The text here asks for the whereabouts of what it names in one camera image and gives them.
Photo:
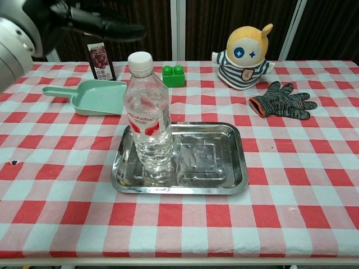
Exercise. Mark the grey metal partition post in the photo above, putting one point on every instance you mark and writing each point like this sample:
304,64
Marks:
54,56
293,28
178,28

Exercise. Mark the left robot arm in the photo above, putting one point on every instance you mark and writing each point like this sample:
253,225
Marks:
11,50

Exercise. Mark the dark red juice bottle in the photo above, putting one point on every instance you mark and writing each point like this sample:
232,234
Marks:
101,61

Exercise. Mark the mint green plastic scoop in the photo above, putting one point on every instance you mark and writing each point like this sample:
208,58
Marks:
101,96

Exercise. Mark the yellow plush toy striped shirt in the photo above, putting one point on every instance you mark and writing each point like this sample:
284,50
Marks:
244,70

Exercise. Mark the green toy building block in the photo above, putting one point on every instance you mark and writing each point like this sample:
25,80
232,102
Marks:
175,78

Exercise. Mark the dark brown partition panel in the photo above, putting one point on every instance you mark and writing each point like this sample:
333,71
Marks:
213,19
331,28
157,16

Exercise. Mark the stainless steel tray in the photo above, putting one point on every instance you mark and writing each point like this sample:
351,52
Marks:
207,157

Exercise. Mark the red white checkered tablecloth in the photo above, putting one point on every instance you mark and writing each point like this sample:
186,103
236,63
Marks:
196,224

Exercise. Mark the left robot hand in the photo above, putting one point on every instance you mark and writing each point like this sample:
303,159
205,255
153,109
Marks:
92,22

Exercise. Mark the clear plastic water bottle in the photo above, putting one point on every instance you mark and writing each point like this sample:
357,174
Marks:
148,120

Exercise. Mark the grey knitted work glove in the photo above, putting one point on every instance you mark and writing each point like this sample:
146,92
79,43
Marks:
277,105

